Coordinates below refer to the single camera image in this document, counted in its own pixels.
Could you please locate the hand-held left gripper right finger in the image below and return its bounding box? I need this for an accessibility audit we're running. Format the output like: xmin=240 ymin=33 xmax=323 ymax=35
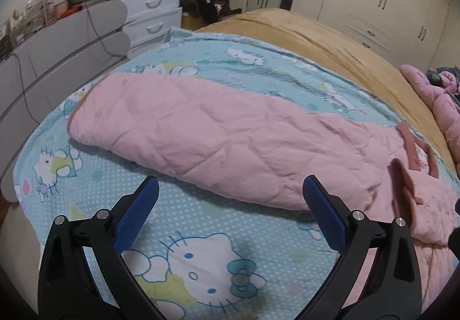
xmin=303 ymin=175 xmax=422 ymax=320

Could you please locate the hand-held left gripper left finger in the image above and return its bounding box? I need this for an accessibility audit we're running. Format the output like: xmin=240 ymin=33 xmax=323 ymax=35
xmin=38 ymin=175 xmax=177 ymax=320

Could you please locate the pink quilted blanket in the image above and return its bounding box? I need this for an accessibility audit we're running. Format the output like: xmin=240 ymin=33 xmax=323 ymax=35
xmin=68 ymin=73 xmax=460 ymax=310

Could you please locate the blue cartoon cat printed blanket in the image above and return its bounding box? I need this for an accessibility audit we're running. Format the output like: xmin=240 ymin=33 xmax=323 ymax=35
xmin=12 ymin=28 xmax=460 ymax=320

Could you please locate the pink crumpled comforter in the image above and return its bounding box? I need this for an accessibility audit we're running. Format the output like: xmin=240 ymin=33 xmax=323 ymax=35
xmin=400 ymin=64 xmax=460 ymax=159

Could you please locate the tan bed sheet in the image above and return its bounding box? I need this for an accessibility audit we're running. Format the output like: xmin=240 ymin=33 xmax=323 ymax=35
xmin=194 ymin=8 xmax=458 ymax=177

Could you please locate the yellow box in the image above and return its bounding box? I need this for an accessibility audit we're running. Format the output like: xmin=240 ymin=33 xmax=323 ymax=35
xmin=181 ymin=12 xmax=207 ymax=31

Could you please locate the white plastic drawer cabinet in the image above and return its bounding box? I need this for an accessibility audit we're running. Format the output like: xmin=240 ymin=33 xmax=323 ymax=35
xmin=114 ymin=0 xmax=184 ymax=49

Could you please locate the pile of desk clutter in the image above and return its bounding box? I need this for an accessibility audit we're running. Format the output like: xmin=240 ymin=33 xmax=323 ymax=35
xmin=0 ymin=0 xmax=120 ymax=56

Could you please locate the black cable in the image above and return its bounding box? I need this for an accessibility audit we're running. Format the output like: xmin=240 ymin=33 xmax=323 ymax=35
xmin=12 ymin=52 xmax=41 ymax=124
xmin=74 ymin=0 xmax=123 ymax=60

